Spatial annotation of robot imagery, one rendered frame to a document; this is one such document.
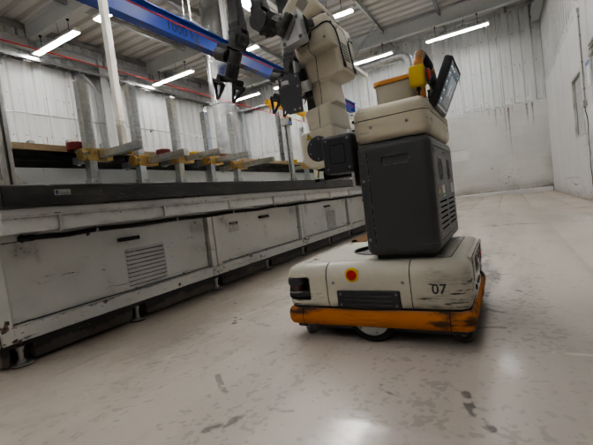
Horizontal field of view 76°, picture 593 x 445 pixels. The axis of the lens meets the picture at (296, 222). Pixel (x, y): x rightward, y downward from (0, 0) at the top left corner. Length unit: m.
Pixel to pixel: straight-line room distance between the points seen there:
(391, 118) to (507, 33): 11.44
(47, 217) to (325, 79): 1.22
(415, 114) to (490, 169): 10.84
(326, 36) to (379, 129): 0.48
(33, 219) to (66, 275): 0.40
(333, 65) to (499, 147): 10.67
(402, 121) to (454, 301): 0.59
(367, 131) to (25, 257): 1.47
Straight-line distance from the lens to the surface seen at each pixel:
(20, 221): 1.69
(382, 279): 1.32
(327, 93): 1.65
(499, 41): 12.67
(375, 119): 1.34
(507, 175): 12.11
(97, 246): 2.09
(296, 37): 1.56
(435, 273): 1.28
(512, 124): 12.20
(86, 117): 1.87
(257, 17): 1.66
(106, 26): 3.44
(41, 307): 1.97
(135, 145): 1.66
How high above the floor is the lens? 0.52
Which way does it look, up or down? 3 degrees down
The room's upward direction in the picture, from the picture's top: 7 degrees counter-clockwise
